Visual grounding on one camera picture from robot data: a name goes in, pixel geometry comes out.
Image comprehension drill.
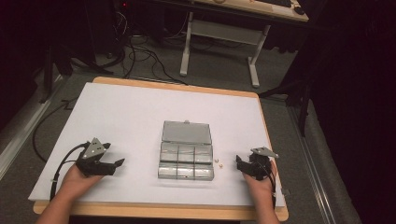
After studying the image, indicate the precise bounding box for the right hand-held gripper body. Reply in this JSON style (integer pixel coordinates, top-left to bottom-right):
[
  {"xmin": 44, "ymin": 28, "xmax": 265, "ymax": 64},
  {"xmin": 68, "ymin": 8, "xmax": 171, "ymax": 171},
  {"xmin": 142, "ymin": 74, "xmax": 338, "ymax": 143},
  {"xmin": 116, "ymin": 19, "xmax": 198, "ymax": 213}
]
[{"xmin": 241, "ymin": 147, "xmax": 280, "ymax": 182}]

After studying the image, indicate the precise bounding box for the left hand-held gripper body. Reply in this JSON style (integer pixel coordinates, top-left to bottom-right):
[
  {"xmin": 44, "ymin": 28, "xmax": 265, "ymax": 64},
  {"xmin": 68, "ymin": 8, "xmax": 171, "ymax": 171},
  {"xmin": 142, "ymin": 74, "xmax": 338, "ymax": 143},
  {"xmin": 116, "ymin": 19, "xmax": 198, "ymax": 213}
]
[{"xmin": 75, "ymin": 137, "xmax": 117, "ymax": 178}]

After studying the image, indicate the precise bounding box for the person's right hand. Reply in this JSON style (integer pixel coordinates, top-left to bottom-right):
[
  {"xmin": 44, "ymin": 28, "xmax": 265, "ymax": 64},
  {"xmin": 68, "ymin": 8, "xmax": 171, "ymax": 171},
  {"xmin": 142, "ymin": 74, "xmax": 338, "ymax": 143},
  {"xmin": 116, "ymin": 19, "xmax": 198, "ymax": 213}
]
[{"xmin": 242, "ymin": 160, "xmax": 278, "ymax": 202}]

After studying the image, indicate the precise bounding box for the person's left hand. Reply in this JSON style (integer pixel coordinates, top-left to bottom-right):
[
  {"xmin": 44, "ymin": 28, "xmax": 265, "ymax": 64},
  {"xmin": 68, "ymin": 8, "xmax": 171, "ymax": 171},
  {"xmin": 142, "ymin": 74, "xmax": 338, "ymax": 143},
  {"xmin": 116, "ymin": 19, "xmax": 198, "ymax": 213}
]
[{"xmin": 59, "ymin": 162, "xmax": 105, "ymax": 201}]

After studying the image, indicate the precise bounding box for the white table mat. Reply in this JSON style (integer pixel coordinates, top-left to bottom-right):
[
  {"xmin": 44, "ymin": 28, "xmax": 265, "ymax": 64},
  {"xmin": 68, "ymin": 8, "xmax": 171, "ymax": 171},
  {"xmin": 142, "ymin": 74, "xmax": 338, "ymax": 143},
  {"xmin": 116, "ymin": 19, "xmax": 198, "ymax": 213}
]
[{"xmin": 27, "ymin": 81, "xmax": 287, "ymax": 208}]

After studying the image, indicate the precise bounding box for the clear plastic compartment box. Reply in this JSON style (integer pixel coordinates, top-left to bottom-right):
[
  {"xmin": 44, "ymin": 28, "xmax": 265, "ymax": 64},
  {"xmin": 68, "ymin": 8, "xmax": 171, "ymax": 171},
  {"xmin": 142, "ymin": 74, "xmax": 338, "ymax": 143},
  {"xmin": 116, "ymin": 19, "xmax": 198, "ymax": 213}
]
[{"xmin": 157, "ymin": 119, "xmax": 216, "ymax": 182}]

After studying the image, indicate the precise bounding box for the black metal stand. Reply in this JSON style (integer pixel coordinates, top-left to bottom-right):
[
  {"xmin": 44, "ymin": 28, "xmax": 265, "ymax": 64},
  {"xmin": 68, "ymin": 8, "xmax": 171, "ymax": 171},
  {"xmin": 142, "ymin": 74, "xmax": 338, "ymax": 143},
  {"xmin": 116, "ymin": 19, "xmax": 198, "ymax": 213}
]
[
  {"xmin": 259, "ymin": 77, "xmax": 316, "ymax": 138},
  {"xmin": 38, "ymin": 43, "xmax": 115, "ymax": 105}
]

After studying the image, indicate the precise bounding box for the white-framed wooden desk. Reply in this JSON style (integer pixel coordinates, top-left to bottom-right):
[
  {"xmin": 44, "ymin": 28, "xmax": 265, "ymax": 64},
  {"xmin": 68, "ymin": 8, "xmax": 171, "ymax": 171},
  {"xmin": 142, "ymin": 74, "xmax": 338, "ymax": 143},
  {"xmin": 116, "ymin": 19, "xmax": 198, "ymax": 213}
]
[{"xmin": 178, "ymin": 0, "xmax": 310, "ymax": 89}]

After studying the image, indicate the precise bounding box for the dark computer tower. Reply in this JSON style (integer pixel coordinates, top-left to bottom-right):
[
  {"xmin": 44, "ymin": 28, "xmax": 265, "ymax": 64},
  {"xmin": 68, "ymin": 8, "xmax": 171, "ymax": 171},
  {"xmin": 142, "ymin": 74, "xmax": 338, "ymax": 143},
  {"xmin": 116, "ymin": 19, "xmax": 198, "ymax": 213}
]
[{"xmin": 111, "ymin": 0, "xmax": 166, "ymax": 45}]

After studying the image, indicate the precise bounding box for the black keyboard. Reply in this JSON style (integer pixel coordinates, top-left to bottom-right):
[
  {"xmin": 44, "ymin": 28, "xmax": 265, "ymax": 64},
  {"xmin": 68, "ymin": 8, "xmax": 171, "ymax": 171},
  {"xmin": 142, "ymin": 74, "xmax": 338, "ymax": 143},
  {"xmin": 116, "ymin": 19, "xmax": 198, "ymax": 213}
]
[{"xmin": 257, "ymin": 0, "xmax": 293, "ymax": 8}]

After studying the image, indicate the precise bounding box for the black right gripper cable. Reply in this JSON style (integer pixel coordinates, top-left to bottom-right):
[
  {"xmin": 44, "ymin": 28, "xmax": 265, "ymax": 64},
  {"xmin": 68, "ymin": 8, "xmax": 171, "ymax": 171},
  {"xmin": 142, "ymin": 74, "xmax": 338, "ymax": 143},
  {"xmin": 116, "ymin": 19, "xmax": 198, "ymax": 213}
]
[{"xmin": 263, "ymin": 164, "xmax": 278, "ymax": 210}]

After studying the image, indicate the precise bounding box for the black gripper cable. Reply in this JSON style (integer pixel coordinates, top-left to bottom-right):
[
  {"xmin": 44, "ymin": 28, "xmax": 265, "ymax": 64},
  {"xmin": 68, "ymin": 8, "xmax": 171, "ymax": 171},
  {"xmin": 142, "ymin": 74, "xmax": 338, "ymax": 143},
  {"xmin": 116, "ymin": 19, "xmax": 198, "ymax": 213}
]
[
  {"xmin": 263, "ymin": 164, "xmax": 278, "ymax": 210},
  {"xmin": 49, "ymin": 141, "xmax": 92, "ymax": 202}
]

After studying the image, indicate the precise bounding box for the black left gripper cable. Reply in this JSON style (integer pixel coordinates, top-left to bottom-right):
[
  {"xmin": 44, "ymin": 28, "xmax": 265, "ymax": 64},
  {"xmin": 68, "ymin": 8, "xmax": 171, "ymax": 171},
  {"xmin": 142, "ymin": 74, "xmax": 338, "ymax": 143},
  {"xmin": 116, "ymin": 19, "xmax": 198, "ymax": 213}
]
[{"xmin": 49, "ymin": 141, "xmax": 92, "ymax": 202}]

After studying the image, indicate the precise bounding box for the grey floor rail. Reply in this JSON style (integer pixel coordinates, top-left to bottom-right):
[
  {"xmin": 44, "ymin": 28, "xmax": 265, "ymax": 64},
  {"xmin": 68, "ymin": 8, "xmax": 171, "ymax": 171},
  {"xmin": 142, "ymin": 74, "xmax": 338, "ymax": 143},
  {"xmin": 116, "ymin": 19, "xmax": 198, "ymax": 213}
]
[
  {"xmin": 287, "ymin": 105, "xmax": 338, "ymax": 224},
  {"xmin": 0, "ymin": 74, "xmax": 64, "ymax": 182}
]

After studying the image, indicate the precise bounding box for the black floor cable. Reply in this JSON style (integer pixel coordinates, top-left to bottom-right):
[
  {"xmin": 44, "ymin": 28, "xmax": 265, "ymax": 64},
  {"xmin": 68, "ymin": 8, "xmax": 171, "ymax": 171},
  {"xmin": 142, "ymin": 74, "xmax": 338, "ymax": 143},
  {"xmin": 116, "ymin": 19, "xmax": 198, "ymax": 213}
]
[{"xmin": 32, "ymin": 97, "xmax": 78, "ymax": 163}]

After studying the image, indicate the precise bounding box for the tangle of black floor cables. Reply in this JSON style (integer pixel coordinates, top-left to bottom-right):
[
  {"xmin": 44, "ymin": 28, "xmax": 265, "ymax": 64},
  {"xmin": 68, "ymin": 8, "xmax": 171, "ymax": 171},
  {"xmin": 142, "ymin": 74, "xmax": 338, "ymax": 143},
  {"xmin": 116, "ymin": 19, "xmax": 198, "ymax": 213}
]
[{"xmin": 112, "ymin": 11, "xmax": 189, "ymax": 87}]

